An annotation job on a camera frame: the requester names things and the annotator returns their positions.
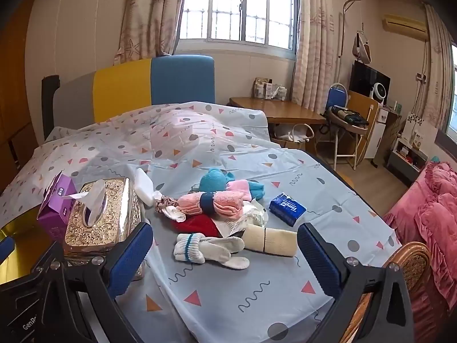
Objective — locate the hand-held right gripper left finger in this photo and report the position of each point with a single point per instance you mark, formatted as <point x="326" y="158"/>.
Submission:
<point x="130" y="257"/>

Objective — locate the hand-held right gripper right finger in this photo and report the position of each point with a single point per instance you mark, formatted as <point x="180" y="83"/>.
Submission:
<point x="317" y="260"/>

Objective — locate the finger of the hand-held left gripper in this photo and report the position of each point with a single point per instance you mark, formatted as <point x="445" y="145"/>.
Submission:
<point x="5" y="250"/>

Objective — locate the gold metal tray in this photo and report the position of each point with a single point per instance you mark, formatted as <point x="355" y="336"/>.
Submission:
<point x="25" y="228"/>

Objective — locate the beige bandage roll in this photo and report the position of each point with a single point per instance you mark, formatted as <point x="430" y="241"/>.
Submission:
<point x="271" y="241"/>

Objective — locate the white sock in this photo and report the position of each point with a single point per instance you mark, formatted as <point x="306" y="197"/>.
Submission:
<point x="175" y="216"/>

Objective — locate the pink scrunchie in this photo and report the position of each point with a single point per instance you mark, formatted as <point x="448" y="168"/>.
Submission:
<point x="166" y="203"/>

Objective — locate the red fuzzy cloth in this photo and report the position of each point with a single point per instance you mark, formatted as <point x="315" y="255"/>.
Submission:
<point x="194" y="227"/>

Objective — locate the white knit glove blue cuff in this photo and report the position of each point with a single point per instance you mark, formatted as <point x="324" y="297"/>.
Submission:
<point x="210" y="250"/>

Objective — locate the white printed plastic packet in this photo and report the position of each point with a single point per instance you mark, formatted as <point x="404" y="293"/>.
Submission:
<point x="246" y="223"/>

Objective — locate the pink towel dark band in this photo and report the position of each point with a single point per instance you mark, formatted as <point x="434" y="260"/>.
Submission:
<point x="221" y="203"/>

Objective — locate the blue plush toy pink cape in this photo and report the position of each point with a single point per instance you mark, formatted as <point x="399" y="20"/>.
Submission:
<point x="214" y="182"/>

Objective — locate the ornate gold tissue box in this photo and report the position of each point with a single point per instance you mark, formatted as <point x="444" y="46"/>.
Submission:
<point x="107" y="214"/>

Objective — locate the blue pocket tissue pack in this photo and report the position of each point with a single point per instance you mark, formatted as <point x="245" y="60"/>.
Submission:
<point x="287" y="209"/>

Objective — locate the purple tissue box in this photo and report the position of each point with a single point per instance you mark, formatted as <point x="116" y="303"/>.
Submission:
<point x="57" y="200"/>

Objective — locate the white plastic pouch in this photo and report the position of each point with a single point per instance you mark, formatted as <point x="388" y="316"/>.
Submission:
<point x="146" y="185"/>

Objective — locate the patterned plastic tablecloth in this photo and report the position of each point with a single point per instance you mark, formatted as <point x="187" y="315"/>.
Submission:
<point x="232" y="293"/>

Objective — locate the wicker chair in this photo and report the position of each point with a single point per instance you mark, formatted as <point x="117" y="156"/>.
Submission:
<point x="410" y="260"/>

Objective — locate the pink ruffled quilt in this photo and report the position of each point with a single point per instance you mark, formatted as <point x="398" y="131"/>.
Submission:
<point x="428" y="203"/>

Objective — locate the white tote bag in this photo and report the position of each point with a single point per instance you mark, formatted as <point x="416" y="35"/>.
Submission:
<point x="292" y="134"/>

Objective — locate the grey low shelf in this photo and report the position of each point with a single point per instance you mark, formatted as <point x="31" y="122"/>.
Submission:
<point x="407" y="160"/>

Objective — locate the white small cabinet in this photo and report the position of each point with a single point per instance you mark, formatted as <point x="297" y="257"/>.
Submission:
<point x="378" y="132"/>

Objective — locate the black tool on chair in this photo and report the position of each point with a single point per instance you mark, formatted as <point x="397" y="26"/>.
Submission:
<point x="348" y="116"/>

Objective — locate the wooden wardrobe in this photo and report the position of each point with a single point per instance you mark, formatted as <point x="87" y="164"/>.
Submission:
<point x="14" y="96"/>

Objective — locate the wooden folding board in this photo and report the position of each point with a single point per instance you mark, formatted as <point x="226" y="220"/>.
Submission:
<point x="367" y="114"/>

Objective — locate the wooden side table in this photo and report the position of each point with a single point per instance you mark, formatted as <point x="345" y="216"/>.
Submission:
<point x="278" y="110"/>

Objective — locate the grey yellow blue sofa back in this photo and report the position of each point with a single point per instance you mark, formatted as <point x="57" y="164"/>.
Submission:
<point x="121" y="93"/>

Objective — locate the blue folding chair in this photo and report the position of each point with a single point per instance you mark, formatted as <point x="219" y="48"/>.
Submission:
<point x="339" y="96"/>

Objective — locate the small boxes on side table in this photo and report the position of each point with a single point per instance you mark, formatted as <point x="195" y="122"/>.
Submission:
<point x="269" y="89"/>

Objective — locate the white desk fan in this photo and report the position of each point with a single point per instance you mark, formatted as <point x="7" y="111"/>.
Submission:
<point x="378" y="91"/>

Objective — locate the black television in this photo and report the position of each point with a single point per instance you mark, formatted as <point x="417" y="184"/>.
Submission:
<point x="367" y="77"/>

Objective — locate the hanging beige bag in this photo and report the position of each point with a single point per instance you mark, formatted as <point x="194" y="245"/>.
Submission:
<point x="362" y="48"/>

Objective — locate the beige patterned curtain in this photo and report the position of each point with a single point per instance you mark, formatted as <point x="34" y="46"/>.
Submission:
<point x="316" y="43"/>

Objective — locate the beige curtain beside air conditioner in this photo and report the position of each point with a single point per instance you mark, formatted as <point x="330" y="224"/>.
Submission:
<point x="437" y="64"/>

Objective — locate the metal pole stand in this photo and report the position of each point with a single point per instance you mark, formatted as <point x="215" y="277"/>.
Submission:
<point x="341" y="28"/>

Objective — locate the beige starfish print curtain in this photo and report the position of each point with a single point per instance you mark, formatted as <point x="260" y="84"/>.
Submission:
<point x="153" y="14"/>

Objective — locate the barred window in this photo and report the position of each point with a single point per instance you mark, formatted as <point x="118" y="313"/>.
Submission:
<point x="239" y="7"/>

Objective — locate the wall air conditioner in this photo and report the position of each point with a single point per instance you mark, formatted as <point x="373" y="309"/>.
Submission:
<point x="405" y="26"/>

